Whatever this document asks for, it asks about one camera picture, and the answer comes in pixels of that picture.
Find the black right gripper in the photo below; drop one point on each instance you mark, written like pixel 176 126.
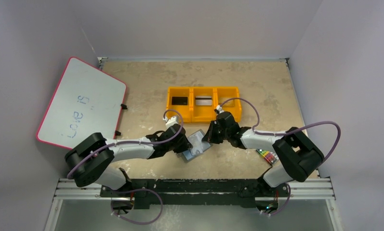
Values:
pixel 212 133

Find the black card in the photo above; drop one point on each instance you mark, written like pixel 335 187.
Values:
pixel 179 100

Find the yellow middle bin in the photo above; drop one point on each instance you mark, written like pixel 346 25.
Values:
pixel 202 114

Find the yellow right bin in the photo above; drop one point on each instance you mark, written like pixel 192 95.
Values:
pixel 233 106

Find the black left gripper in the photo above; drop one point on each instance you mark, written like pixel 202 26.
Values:
pixel 185 146

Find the grey leather card holder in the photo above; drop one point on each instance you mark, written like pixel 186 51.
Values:
pixel 187 154

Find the yellow left bin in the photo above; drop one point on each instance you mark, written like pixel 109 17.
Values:
pixel 184 110

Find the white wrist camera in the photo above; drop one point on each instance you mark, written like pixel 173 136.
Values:
pixel 218 110
pixel 174 120

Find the yellow bin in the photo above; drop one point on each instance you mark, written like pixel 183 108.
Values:
pixel 233 106
pixel 184 110
pixel 202 114

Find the pink framed whiteboard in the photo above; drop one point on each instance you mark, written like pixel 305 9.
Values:
pixel 86 100

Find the coloured marker pack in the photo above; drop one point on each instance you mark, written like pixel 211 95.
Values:
pixel 270 157

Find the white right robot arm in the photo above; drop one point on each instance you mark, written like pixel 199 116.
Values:
pixel 297 154

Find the silver striped card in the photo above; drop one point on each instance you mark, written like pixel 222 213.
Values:
pixel 203 100

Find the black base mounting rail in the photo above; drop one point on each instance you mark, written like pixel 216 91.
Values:
pixel 240 192

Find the aluminium frame rail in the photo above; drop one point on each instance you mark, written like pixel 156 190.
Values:
pixel 312 189

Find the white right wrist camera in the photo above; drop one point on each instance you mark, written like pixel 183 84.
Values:
pixel 218 110

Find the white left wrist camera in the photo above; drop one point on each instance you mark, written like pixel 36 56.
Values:
pixel 174 120

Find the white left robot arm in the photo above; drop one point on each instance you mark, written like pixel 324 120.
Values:
pixel 90 161

